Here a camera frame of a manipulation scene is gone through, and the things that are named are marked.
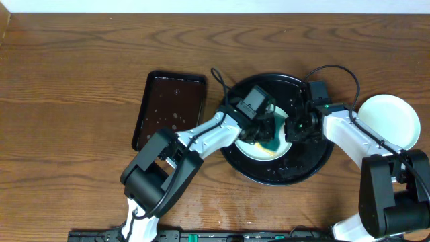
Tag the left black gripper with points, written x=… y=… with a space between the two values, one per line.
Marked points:
x=269 y=128

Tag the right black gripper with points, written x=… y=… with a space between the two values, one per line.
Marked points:
x=291 y=135

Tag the green yellow sponge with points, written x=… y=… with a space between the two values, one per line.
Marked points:
x=268 y=139

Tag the pale green plate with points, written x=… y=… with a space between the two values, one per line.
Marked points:
x=392 y=118
x=252 y=152

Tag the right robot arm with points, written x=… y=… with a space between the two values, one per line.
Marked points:
x=394 y=183

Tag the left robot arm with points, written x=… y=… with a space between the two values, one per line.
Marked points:
x=158 y=175

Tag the round black tray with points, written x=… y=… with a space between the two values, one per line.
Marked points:
x=302 y=159

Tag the rectangular dark brown tray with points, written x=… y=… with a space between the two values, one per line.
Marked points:
x=170 y=100

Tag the wooden side panel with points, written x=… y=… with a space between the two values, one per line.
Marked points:
x=4 y=21

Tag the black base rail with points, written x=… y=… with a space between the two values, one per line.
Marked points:
x=198 y=236

